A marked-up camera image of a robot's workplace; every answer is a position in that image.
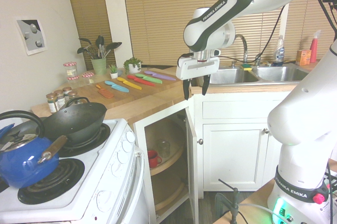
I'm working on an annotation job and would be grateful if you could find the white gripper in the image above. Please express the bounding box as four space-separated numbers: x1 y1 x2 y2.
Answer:
175 55 221 101

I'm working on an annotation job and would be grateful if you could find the white closed cabinet door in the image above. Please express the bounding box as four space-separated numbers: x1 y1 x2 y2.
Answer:
202 122 272 192

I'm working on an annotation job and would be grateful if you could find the white open cabinet door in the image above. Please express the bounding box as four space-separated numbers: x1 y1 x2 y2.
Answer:
185 106 204 224

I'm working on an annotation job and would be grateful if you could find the purple knife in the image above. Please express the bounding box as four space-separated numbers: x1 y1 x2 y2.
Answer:
144 70 176 81

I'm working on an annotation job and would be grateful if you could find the white drawer front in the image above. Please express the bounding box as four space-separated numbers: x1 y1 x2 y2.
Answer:
202 99 284 120

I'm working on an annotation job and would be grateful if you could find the green knife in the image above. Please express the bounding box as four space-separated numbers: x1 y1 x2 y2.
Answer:
134 73 164 85

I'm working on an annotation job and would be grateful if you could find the wooden countertop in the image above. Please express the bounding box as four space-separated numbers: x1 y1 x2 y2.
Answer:
31 64 321 128

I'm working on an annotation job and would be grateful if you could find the wooden round turntable shelf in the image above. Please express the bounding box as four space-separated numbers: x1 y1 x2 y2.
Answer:
153 176 189 212
145 118 185 177

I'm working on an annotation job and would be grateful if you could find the red knife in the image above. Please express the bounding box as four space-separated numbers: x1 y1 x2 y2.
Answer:
126 74 156 87

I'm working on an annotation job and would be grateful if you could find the wooden cutting board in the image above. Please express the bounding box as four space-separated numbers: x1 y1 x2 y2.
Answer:
68 69 184 105

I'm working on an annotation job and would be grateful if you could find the chrome sink faucet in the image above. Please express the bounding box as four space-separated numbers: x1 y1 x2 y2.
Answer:
234 33 249 64

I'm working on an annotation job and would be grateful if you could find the yellow knife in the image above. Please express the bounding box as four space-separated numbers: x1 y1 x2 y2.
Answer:
116 76 143 91

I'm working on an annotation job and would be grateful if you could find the trailing plant in white pot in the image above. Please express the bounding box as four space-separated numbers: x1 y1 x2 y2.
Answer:
123 57 144 75

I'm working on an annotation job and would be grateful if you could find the clear glass jar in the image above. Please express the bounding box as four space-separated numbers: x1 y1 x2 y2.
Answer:
156 140 171 159

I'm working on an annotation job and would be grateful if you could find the wide tan window blind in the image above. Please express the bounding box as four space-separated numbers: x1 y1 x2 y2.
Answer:
121 0 337 67

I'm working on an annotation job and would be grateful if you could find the light blue knife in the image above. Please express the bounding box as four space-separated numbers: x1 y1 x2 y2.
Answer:
104 80 131 93

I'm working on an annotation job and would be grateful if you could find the red mug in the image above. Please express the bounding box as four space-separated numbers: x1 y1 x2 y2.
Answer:
147 150 163 169

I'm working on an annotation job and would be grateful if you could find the stainless steel double sink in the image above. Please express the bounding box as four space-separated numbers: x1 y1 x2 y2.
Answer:
209 65 312 85

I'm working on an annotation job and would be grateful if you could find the small plant in white pot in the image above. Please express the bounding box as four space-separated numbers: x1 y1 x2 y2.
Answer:
108 63 120 80

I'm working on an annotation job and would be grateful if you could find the clear dish soap bottle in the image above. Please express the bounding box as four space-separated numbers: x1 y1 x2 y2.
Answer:
272 34 286 67

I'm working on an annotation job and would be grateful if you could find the orange knife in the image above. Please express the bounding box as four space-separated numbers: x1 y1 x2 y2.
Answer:
95 83 115 99

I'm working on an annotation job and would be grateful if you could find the black serving spoon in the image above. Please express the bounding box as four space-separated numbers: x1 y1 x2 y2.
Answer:
104 41 123 59
76 46 93 60

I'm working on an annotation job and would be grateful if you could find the green utensil holder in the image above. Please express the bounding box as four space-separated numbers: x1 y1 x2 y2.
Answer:
90 57 107 75

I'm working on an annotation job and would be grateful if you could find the black coil burner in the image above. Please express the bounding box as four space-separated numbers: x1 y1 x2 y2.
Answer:
57 123 112 157
17 158 86 205

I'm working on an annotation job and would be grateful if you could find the black spatula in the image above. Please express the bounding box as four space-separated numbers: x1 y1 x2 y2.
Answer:
95 35 105 59

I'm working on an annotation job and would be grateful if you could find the glass jar checkered red lid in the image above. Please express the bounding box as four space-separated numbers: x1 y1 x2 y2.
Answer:
63 61 78 77
81 72 95 86
66 75 80 88

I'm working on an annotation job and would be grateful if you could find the orange cardboard box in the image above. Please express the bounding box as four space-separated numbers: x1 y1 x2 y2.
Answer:
295 49 312 66

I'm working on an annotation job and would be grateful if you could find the black ladle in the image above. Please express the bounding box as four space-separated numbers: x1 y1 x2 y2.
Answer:
78 37 96 59

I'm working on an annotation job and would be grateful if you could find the black metal clamp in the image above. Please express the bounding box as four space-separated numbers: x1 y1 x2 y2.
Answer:
217 178 241 224

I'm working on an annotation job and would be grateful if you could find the red spray bottle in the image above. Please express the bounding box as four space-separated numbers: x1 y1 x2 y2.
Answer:
309 30 323 63

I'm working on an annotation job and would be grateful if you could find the narrow tan window blind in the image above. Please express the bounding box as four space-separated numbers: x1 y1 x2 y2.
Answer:
63 0 117 64

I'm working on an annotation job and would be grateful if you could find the clear plastic tube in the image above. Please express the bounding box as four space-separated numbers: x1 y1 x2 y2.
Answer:
237 202 275 217

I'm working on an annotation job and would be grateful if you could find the white electric stove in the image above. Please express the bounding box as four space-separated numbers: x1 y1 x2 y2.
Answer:
0 118 148 224

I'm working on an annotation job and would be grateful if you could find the grey shapes poster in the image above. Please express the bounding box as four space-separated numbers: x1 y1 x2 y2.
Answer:
14 18 49 56

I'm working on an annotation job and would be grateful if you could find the black wok with wooden handle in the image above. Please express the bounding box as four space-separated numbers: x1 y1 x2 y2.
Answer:
36 96 107 165

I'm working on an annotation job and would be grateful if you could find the black camera on stand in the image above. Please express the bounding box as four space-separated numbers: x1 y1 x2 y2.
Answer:
322 0 337 33

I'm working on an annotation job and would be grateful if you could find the blue kettle with black handle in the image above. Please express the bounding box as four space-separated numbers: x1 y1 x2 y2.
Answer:
0 110 60 189

